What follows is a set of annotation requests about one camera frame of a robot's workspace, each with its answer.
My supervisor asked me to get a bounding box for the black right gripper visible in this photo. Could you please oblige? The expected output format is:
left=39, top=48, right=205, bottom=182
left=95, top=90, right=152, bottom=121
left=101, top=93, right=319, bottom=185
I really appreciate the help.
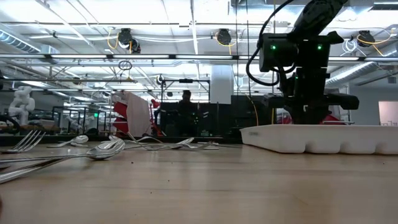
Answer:
left=292, top=67, right=361, bottom=125

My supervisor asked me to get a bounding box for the spoon and knife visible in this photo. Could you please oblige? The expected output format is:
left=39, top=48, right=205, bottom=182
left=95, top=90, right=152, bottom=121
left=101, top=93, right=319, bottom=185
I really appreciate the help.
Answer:
left=70, top=141, right=100, bottom=149
left=194, top=141, right=220, bottom=151

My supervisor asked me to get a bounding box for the white plastic cutlery tray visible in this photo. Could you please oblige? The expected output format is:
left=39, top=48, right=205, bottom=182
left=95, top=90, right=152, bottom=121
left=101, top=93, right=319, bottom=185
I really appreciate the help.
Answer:
left=239, top=124, right=398, bottom=156

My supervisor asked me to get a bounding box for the red storage bin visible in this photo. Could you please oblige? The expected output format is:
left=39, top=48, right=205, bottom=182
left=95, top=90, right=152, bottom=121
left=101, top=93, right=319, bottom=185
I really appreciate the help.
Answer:
left=276, top=113, right=346, bottom=126

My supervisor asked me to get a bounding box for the pile of silver cutlery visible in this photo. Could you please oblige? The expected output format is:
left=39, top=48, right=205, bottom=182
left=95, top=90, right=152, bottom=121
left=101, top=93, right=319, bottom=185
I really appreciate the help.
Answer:
left=0, top=133, right=243, bottom=147

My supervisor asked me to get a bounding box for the black workstation desk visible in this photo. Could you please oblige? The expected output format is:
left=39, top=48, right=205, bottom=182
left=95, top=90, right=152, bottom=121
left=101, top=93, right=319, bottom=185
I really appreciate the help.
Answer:
left=158, top=102, right=233, bottom=138

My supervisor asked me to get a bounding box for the person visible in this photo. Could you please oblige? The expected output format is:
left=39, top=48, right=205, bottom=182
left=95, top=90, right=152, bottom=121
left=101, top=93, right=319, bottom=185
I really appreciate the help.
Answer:
left=177, top=89, right=200, bottom=138

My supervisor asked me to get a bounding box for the white cloth cover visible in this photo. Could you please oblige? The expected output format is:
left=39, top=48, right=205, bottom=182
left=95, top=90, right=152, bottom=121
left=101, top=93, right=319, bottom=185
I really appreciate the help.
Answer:
left=124, top=91, right=152, bottom=138

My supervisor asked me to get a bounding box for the overhead light bar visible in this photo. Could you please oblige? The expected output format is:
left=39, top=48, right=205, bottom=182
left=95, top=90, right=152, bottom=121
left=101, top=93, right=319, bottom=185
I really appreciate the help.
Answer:
left=0, top=53, right=398, bottom=62

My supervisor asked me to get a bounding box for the red machine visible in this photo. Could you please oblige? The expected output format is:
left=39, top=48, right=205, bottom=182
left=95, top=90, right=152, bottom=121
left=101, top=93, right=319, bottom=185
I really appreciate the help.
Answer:
left=111, top=90, right=130, bottom=135

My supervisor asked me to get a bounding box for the white humanoid robot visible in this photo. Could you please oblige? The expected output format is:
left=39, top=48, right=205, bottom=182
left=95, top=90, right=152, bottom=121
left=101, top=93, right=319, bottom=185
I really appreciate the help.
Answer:
left=7, top=85, right=36, bottom=126

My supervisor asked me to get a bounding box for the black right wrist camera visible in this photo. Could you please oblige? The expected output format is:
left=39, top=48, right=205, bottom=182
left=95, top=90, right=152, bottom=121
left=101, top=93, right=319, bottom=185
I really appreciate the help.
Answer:
left=263, top=93, right=295, bottom=109

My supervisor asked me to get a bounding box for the chrome wire shelf rack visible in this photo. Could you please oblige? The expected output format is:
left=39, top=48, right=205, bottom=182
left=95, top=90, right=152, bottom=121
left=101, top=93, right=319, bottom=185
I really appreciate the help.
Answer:
left=329, top=83, right=355, bottom=126

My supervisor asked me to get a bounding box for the silver ventilation duct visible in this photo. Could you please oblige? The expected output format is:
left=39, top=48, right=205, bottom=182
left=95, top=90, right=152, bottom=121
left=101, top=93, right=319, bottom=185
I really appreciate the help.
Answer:
left=325, top=43, right=398, bottom=90

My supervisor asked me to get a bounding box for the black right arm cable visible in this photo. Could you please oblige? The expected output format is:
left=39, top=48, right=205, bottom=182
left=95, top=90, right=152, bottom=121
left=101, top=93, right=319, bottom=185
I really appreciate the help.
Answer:
left=245, top=0, right=296, bottom=88

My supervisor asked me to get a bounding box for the black metal gantry frame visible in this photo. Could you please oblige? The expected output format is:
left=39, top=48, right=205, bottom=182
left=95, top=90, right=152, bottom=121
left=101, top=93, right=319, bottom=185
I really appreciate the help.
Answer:
left=160, top=78, right=211, bottom=103

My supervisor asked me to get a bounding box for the grey ceiling vent duct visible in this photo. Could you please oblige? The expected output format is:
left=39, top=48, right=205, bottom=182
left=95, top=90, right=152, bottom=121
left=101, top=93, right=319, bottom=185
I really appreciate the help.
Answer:
left=0, top=29, right=60, bottom=65

